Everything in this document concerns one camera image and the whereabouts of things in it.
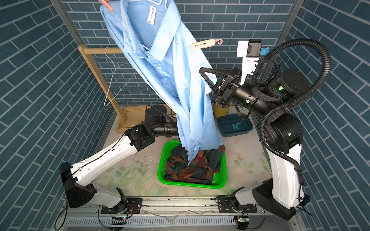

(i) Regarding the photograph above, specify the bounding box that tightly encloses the white wire hanger plaid shirt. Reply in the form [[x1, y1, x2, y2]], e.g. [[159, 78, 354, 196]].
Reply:
[[103, 46, 136, 107]]

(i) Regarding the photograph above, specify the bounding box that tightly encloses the pink clothespin left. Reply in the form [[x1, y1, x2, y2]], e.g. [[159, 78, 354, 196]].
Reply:
[[98, 0, 114, 12]]

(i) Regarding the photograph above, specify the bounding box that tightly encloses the plaid long-sleeve shirt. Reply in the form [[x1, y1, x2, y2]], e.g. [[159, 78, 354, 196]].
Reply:
[[164, 145, 225, 185]]

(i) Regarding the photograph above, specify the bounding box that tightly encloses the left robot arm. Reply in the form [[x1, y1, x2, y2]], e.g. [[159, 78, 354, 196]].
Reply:
[[59, 105, 178, 213]]

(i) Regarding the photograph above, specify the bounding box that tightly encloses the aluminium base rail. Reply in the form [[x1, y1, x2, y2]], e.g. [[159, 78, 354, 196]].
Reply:
[[57, 196, 305, 231]]

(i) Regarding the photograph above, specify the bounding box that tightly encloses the white wire hanger blue shirt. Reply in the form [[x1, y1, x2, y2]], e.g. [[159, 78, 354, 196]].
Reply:
[[133, 0, 162, 5]]

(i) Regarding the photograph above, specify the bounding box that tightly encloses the wooden clothes rack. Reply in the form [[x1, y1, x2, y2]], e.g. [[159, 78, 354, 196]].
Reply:
[[78, 45, 148, 134]]

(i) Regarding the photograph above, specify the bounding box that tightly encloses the green plastic basket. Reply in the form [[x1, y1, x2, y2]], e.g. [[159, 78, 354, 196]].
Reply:
[[158, 141, 227, 190]]

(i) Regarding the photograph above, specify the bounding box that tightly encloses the teal plastic tub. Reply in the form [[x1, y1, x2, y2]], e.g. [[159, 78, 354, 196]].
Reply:
[[217, 114, 253, 137]]

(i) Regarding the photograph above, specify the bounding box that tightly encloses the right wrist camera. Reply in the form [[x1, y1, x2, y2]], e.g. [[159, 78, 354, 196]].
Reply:
[[237, 39, 270, 85]]

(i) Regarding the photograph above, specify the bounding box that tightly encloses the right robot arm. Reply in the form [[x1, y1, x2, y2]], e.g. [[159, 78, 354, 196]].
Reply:
[[199, 38, 331, 220]]

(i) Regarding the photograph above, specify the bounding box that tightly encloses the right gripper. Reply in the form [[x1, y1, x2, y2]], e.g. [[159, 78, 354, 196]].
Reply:
[[202, 71, 272, 123]]

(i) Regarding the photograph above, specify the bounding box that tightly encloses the light blue long-sleeve shirt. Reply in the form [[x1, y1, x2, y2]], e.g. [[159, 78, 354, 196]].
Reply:
[[100, 1, 223, 161]]

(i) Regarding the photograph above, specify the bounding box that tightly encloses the yellow metal bucket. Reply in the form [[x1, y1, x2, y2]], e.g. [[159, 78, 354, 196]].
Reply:
[[214, 102, 231, 118]]

